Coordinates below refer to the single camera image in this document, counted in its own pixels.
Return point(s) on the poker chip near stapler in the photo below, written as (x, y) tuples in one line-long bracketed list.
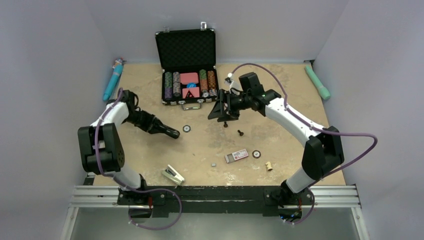
[(186, 128)]

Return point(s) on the brown poker chip right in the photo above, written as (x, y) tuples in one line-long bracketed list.
[(256, 154)]

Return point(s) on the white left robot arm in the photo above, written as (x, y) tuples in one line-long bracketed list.
[(100, 147)]

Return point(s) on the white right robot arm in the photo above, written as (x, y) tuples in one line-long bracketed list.
[(322, 147)]

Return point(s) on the red white staple box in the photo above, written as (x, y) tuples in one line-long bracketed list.
[(236, 156)]

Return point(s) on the black poker chip case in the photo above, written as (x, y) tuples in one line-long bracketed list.
[(188, 64)]

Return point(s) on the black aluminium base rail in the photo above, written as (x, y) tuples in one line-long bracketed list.
[(262, 200)]

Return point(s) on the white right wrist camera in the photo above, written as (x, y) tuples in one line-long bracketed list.
[(233, 85)]

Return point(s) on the black stapler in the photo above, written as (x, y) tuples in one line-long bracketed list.
[(170, 132)]

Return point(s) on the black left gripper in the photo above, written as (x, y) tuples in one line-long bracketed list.
[(151, 120)]

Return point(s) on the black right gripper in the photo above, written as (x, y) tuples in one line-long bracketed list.
[(219, 110)]

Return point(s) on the green marker pen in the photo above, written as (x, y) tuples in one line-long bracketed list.
[(322, 90)]

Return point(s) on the blue marker pen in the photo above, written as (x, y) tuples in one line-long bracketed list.
[(117, 70)]

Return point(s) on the white chess rook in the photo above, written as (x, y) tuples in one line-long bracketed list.
[(268, 166)]

